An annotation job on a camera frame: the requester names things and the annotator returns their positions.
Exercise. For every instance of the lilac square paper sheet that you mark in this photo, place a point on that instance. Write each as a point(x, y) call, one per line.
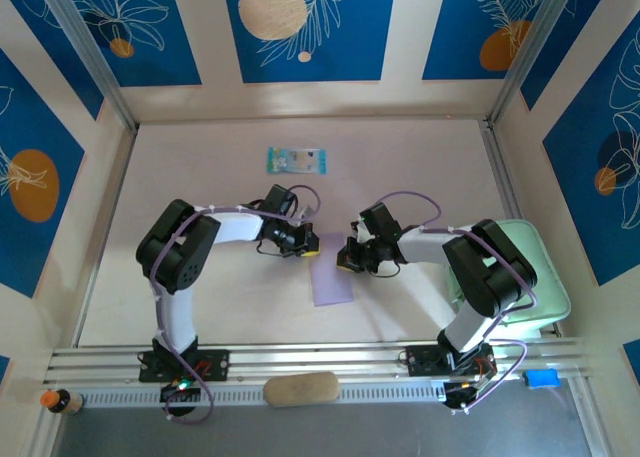
point(332, 282)

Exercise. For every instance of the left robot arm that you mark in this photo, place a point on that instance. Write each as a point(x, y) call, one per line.
point(175, 247)

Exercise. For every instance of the blue snack packet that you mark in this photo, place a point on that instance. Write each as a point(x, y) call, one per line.
point(296, 161)

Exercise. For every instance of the beige oval wooden block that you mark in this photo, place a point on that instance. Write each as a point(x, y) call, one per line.
point(300, 389)

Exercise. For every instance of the blue sponge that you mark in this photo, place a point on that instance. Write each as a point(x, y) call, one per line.
point(541, 379)

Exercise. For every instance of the small orange-capped bottle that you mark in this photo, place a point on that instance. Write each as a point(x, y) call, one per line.
point(62, 402)

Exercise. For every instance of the aluminium mounting rail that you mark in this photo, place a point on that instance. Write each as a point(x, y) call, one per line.
point(320, 359)

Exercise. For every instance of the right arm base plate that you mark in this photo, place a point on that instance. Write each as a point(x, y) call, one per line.
point(420, 362)

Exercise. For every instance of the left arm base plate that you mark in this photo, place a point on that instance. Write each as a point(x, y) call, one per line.
point(215, 364)

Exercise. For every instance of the aluminium side rail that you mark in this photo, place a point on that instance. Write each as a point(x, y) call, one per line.
point(502, 172)
point(116, 197)

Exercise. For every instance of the aluminium frame post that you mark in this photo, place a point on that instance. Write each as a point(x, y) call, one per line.
point(85, 52)
point(530, 47)

